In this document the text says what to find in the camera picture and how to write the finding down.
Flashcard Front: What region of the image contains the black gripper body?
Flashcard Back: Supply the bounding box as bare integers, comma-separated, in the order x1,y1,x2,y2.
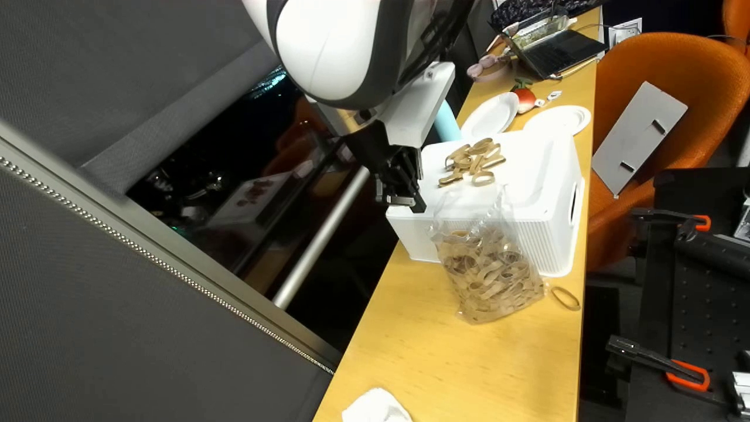
343,120,427,214

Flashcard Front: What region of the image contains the clear bag of rubber bands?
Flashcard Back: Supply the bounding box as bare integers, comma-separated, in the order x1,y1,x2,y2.
430,190,544,323

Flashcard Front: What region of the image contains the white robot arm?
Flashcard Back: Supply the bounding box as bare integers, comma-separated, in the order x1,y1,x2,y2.
241,0,475,214

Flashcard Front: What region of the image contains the white ribbed plastic tub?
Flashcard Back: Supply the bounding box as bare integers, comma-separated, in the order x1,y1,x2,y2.
387,130,583,276

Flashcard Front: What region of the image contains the loose rubber band on table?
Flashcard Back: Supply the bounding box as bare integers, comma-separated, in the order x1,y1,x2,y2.
551,285,582,311

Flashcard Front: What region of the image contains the white paper plate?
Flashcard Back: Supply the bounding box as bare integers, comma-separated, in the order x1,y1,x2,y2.
525,105,590,139
462,91,517,140

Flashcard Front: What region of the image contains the black laptop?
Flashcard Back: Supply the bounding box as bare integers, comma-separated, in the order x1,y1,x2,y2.
504,14,605,80

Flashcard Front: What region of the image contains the grey flat board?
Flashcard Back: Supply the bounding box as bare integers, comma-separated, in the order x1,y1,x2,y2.
590,82,688,200

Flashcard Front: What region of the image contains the orange chair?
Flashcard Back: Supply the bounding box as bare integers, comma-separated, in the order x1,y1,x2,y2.
586,33,750,272

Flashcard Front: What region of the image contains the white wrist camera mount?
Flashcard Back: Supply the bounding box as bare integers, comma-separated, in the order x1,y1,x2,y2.
377,60,455,148

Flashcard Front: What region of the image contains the black clamp orange handle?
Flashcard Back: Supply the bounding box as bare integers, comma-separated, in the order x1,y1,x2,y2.
605,334,713,394

